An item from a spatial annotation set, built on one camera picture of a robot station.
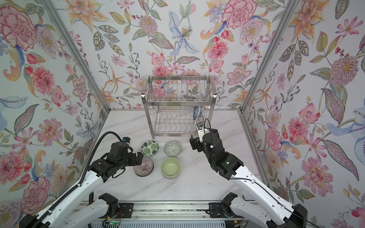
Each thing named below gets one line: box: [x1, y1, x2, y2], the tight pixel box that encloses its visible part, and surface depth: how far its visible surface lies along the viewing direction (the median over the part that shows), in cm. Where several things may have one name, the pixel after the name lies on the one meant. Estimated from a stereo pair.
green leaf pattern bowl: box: [140, 139, 160, 158], surface depth 97 cm
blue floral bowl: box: [192, 105, 203, 121], surface depth 109 cm
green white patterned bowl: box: [163, 140, 183, 158], surface depth 97 cm
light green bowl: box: [160, 157, 182, 180], surface depth 85 cm
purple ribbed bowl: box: [133, 156, 154, 177], surface depth 87 cm
